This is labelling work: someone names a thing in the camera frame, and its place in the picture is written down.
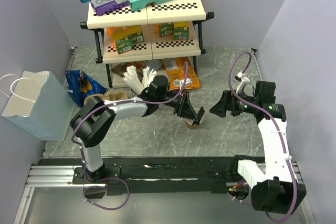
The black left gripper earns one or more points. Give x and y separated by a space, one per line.
187 110

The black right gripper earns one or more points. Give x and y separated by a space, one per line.
228 102

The brown paper coffee cup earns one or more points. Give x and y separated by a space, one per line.
189 124

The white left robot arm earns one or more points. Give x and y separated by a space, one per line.
91 124

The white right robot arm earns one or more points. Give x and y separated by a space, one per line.
276 188

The orange snack bag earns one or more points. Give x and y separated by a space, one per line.
174 68

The grey straw holder cup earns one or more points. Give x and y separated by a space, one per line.
136 92

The wrapped white straws bundle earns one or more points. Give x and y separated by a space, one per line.
132 80

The brown cardboard cup carrier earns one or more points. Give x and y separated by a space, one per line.
110 96

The cream two-tier shelf rack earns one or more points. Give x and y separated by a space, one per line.
153 47

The yellow green box right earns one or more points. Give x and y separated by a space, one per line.
181 30

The green box right shelf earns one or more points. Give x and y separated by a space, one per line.
165 29

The green box behind left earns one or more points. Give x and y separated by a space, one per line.
136 37

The green box front left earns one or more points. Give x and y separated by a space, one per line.
124 45

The orange box left shelf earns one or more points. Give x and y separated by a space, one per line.
117 33

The blue chips bag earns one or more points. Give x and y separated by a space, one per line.
80 86

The light blue paper bag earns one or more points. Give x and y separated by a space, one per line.
38 103

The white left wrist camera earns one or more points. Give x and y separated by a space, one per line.
186 84

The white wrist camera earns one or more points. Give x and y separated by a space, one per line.
243 80
186 84

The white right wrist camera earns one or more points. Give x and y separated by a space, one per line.
243 80

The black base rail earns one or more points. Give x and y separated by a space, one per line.
140 175

